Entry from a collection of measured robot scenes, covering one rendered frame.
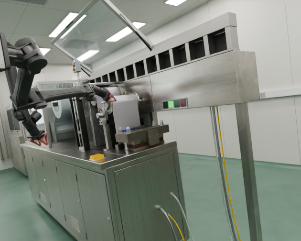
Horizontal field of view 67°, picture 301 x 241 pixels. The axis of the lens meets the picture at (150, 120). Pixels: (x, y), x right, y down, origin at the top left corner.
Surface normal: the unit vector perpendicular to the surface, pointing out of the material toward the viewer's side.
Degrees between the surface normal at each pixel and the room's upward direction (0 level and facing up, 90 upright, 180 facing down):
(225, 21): 90
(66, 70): 90
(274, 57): 90
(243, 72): 90
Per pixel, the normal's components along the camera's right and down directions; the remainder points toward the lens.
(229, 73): -0.76, 0.15
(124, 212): 0.64, -0.04
